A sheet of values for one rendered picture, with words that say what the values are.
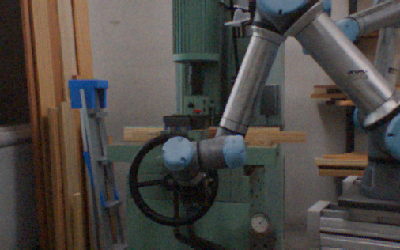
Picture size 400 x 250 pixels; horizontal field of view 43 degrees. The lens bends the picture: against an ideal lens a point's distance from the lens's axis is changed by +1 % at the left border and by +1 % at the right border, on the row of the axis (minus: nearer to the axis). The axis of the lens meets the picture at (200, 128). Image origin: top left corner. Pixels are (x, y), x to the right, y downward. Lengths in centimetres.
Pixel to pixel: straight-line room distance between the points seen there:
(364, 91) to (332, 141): 302
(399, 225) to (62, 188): 225
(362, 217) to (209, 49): 82
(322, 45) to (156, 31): 328
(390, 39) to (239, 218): 83
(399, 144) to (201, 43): 89
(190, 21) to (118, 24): 268
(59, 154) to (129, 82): 145
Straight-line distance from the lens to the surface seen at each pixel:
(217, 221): 174
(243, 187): 170
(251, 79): 126
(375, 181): 130
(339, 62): 114
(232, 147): 115
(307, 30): 114
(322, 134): 415
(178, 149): 115
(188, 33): 180
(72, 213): 319
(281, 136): 182
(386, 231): 132
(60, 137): 312
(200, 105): 181
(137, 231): 182
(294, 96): 414
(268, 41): 127
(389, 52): 193
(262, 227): 166
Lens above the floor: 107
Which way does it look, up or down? 4 degrees down
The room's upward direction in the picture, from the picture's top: straight up
